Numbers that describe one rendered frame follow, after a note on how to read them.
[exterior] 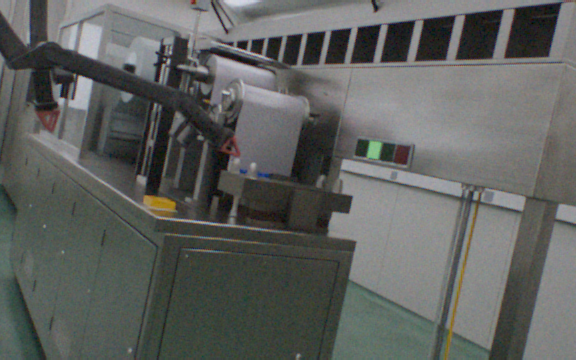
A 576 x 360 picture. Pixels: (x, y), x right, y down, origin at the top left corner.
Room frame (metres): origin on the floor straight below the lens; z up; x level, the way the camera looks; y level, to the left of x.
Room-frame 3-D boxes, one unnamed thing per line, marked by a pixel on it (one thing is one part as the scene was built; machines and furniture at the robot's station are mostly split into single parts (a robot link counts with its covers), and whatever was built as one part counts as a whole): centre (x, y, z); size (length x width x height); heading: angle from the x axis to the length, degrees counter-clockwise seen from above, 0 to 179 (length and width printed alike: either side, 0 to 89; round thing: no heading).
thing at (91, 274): (2.65, 0.68, 0.43); 2.52 x 0.64 x 0.86; 32
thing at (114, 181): (2.65, 0.69, 0.88); 2.52 x 0.66 x 0.04; 32
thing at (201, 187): (1.84, 0.28, 1.05); 0.06 x 0.05 x 0.31; 122
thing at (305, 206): (1.70, -0.07, 0.96); 0.10 x 0.03 x 0.11; 122
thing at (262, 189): (1.77, -0.01, 1.00); 0.40 x 0.16 x 0.06; 122
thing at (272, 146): (1.85, 0.09, 1.12); 0.23 x 0.01 x 0.18; 122
